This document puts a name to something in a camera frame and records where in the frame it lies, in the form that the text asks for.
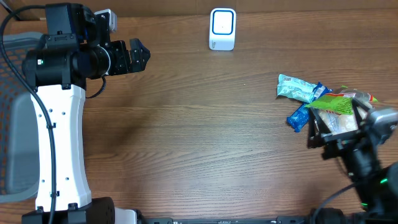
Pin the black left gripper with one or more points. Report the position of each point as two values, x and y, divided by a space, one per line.
124 65

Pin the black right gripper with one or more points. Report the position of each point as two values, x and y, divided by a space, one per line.
314 138

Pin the beige cookie pouch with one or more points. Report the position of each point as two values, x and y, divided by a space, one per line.
341 123

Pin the green Haribo candy bag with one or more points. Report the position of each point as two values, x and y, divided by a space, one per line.
340 101

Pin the blue snack packet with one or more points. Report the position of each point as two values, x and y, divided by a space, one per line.
301 116

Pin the teal white snack packet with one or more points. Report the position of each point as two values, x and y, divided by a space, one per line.
295 88

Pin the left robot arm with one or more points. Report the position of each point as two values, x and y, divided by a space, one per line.
77 48

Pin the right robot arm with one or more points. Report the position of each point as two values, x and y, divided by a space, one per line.
376 186

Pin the white barcode scanner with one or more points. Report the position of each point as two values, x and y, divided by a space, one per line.
222 31

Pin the grey plastic basket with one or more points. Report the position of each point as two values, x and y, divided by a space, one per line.
19 140

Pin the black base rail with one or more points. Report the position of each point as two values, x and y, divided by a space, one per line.
278 220

